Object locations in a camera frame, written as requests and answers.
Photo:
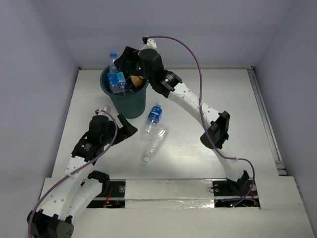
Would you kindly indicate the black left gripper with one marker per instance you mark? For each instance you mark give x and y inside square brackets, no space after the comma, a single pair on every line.
[121,127]

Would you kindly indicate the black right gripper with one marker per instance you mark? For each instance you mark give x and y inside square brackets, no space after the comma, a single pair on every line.
[130,53]

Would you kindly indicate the orange juice bottle white cap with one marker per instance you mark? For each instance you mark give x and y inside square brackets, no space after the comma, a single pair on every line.
[136,81]

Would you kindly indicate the clear bottle blue cap label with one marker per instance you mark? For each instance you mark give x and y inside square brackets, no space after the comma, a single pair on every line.
[116,79]

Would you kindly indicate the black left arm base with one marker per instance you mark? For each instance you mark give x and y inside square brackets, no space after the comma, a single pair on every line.
[114,197]

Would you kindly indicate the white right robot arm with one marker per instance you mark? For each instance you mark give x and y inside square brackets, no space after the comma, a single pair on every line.
[215,124]

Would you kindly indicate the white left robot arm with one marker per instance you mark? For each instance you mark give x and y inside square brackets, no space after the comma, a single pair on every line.
[56,211]

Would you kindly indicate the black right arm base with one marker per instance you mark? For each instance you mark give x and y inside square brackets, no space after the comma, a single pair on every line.
[230,194]

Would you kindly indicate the dark green plastic bin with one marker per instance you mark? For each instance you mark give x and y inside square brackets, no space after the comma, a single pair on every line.
[130,106]

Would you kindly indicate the clear bottle dark blue label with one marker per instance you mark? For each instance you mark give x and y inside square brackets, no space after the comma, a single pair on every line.
[152,121]

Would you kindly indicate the silver foil tape strip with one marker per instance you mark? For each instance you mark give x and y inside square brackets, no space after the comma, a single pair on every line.
[168,194]

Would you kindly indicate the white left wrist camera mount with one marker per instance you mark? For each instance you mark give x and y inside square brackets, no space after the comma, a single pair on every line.
[104,109]

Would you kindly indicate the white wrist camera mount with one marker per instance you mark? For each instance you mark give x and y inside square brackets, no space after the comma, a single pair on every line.
[149,43]
[104,109]

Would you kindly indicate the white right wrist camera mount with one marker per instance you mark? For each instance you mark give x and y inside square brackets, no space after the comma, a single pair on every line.
[149,43]

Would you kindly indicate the aluminium rail right edge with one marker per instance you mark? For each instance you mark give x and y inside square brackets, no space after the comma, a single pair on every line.
[282,171]

